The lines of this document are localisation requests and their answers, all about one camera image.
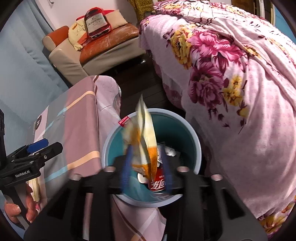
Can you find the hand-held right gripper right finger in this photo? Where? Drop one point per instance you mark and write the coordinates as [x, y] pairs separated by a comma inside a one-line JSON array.
[[167, 173]]

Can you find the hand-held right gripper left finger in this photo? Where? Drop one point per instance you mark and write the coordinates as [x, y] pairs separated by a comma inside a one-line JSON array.
[[126, 169]]

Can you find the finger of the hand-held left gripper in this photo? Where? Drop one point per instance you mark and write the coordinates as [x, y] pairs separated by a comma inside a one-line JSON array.
[[52, 149], [37, 144]]

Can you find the red cola can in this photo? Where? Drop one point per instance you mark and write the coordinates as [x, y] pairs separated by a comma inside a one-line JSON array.
[[158, 183]]

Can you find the yellow white plastic wrapper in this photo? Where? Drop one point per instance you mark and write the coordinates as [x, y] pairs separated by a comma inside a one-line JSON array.
[[34, 187]]

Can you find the white paper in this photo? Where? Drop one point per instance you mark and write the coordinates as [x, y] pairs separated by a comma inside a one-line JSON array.
[[170, 151]]

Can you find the yellow pastry snack packet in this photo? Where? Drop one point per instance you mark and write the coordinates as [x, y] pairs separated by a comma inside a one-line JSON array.
[[146, 139]]

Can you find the teal trash bin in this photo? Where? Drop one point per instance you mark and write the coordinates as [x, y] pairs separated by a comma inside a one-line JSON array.
[[182, 134]]

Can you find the person's left hand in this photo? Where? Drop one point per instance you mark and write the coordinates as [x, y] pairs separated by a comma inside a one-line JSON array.
[[32, 208]]

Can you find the checked tablecloth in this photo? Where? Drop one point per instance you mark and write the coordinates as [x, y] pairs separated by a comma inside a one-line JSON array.
[[78, 129]]

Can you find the red bin tag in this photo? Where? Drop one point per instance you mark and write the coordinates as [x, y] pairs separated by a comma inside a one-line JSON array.
[[123, 121]]

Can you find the blue curtain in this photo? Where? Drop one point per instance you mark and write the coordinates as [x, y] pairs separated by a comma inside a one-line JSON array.
[[25, 69]]

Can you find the floral pink blanket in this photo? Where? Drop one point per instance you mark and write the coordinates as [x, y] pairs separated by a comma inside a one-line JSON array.
[[242, 104]]

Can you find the beige orange sofa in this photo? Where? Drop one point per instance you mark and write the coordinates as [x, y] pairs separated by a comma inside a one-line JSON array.
[[104, 51]]

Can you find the yellow pillow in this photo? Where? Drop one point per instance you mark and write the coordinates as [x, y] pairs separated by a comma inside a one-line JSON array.
[[76, 34]]

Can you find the bottle shaped pillow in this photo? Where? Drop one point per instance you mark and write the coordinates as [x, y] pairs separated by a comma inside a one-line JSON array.
[[97, 23]]

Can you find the beige pillow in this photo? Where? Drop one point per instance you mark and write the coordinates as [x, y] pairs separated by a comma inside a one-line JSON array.
[[116, 19]]

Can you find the gold hanging cloth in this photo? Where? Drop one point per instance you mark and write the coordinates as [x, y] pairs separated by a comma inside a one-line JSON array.
[[140, 9]]

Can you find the blue wardrobe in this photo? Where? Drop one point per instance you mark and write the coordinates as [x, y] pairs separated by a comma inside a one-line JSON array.
[[285, 20]]

